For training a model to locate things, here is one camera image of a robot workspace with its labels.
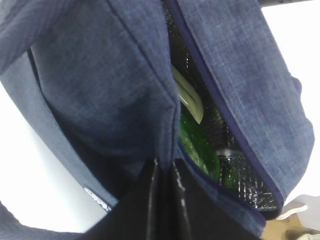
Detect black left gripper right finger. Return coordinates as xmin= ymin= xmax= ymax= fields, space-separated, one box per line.
xmin=164 ymin=159 xmax=266 ymax=240

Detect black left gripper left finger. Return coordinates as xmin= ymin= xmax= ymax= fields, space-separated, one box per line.
xmin=77 ymin=158 xmax=160 ymax=240

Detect green cucumber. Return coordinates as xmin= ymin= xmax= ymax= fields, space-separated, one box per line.
xmin=179 ymin=105 xmax=239 ymax=191

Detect glass container with green lid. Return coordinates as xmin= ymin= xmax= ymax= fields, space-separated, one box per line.
xmin=171 ymin=65 xmax=204 ymax=124

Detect navy blue lunch bag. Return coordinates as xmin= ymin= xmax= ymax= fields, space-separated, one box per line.
xmin=0 ymin=0 xmax=315 ymax=240

